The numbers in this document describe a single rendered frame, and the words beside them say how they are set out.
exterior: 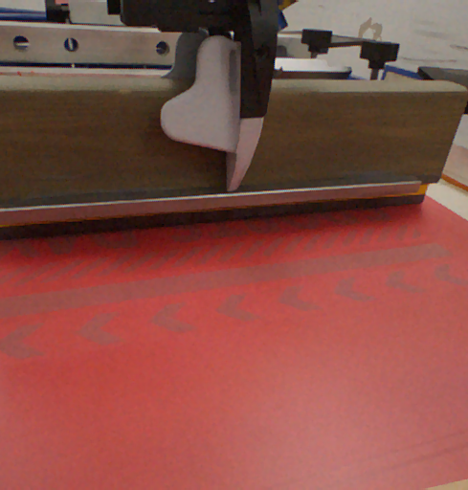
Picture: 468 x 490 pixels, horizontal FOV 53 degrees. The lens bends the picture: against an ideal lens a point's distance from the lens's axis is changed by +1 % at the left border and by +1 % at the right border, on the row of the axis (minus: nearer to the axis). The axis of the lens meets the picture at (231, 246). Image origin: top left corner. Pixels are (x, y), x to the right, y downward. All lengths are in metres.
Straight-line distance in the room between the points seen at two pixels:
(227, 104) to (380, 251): 0.14
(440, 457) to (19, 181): 0.25
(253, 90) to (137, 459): 0.19
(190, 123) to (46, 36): 0.53
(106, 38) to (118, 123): 0.51
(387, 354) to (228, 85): 0.17
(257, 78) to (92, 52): 0.54
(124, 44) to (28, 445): 0.67
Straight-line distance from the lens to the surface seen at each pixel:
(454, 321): 0.29
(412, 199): 0.43
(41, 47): 0.79
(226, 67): 0.28
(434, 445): 0.22
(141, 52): 0.80
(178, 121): 0.28
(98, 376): 0.22
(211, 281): 0.28
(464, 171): 0.50
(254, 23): 0.27
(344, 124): 0.34
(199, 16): 0.28
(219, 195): 0.31
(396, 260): 0.33
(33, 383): 0.22
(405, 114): 0.37
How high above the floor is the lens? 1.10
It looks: 29 degrees down
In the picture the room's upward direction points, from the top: 4 degrees clockwise
